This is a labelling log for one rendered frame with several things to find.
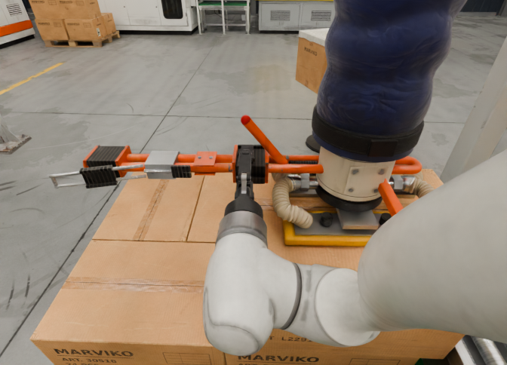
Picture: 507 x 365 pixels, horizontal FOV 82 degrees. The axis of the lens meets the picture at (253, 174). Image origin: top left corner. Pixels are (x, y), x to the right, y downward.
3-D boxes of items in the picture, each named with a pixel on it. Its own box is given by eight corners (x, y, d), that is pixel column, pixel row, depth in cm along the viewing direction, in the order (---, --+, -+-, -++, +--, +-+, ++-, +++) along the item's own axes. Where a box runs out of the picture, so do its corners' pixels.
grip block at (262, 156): (267, 162, 77) (268, 142, 73) (268, 185, 69) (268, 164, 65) (235, 162, 77) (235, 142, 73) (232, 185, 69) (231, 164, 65)
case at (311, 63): (318, 95, 229) (326, 40, 206) (294, 79, 260) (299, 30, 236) (380, 85, 247) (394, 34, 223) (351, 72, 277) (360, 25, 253)
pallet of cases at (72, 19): (121, 37, 691) (109, -8, 637) (99, 47, 609) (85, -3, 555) (71, 36, 696) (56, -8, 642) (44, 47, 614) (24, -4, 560)
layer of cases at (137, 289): (336, 214, 190) (348, 164, 166) (387, 400, 110) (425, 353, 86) (155, 210, 193) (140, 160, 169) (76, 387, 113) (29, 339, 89)
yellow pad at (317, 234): (415, 216, 74) (422, 202, 71) (434, 247, 66) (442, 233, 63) (281, 215, 75) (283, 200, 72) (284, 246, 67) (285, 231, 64)
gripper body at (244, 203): (221, 208, 52) (225, 177, 59) (224, 240, 57) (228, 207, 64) (263, 209, 52) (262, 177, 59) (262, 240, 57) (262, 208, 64)
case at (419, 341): (395, 249, 117) (432, 168, 93) (443, 360, 85) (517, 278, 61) (247, 243, 119) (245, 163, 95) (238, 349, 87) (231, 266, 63)
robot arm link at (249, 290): (202, 260, 51) (270, 278, 54) (183, 357, 39) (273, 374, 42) (222, 221, 45) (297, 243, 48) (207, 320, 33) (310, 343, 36)
